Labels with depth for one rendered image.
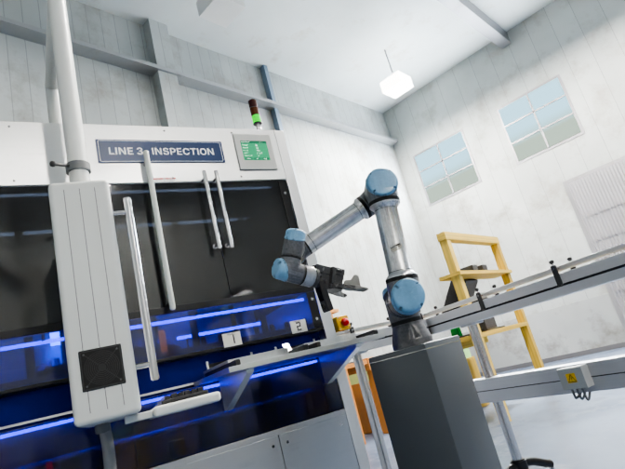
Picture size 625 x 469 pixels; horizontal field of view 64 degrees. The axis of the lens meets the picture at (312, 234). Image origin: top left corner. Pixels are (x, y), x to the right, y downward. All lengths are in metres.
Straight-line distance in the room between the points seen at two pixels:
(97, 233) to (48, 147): 0.83
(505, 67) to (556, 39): 0.99
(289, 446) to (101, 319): 1.09
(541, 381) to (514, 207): 7.96
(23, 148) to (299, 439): 1.72
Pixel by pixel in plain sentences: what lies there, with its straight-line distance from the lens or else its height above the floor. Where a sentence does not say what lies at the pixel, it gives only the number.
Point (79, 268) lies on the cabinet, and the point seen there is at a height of 1.25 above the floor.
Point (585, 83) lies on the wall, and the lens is 10.48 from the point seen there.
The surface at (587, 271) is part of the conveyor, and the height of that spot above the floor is 0.91.
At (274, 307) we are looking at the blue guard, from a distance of 2.41.
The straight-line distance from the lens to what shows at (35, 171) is 2.41.
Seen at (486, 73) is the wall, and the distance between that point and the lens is 11.22.
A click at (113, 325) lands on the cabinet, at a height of 1.06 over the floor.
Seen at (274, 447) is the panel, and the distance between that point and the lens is 2.33.
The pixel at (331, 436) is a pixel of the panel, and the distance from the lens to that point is 2.45.
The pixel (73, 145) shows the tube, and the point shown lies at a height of 1.80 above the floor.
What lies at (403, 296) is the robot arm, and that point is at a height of 0.95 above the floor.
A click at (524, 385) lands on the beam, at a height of 0.49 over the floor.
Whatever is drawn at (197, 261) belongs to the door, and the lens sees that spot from 2.35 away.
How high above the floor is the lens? 0.77
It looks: 16 degrees up
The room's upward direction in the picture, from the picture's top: 15 degrees counter-clockwise
